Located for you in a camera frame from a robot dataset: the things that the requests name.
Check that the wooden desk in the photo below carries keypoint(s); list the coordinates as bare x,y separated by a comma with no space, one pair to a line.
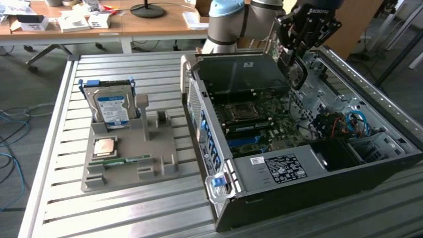
148,24

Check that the CPU chip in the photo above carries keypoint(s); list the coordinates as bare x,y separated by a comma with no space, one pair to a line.
104,147

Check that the hard disk in blue caddy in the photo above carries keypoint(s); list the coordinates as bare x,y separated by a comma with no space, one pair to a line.
112,106

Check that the blue expansion slot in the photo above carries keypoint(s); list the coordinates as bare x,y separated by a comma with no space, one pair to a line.
242,142

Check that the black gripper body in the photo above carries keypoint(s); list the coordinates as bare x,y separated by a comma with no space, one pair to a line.
318,7

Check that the low-profile graphics card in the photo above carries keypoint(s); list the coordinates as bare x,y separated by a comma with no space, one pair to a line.
297,74

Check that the black lamp base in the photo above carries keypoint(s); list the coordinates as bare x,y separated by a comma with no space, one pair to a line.
146,11

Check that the white box with round insert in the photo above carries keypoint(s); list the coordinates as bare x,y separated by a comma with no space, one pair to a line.
73,23

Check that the grey cup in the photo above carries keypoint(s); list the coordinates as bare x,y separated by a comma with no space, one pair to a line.
53,2

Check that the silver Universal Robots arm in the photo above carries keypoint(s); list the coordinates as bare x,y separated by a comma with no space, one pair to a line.
224,27

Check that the tape roll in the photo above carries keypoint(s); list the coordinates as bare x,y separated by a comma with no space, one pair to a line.
69,2

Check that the CPU socket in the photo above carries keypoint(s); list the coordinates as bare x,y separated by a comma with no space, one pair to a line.
240,110

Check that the black open PC case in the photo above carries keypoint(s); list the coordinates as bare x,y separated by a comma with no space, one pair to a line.
297,203

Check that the small white labelled box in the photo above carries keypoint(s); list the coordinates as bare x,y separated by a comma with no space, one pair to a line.
98,21

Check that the grey parts rack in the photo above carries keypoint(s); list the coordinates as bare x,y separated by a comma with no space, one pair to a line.
132,146

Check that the white booklet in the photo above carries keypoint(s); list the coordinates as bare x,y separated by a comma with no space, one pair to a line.
194,21

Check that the red and yellow item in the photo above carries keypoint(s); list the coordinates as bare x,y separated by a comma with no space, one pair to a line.
110,10

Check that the green RAM stick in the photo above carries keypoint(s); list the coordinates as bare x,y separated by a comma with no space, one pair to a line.
246,128
114,161

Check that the green motherboard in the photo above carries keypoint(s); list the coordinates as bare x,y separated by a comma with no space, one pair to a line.
280,129

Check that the wooden cabinet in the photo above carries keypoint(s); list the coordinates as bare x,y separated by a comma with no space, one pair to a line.
361,24

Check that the black and white carton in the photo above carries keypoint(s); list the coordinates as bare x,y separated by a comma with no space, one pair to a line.
32,23

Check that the blue case latch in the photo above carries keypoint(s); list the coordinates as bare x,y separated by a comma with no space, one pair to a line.
217,182

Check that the silver disk bay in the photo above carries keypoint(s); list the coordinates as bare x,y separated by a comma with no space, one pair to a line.
379,146

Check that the grey power supply unit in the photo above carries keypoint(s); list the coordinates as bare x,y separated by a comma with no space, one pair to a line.
253,173

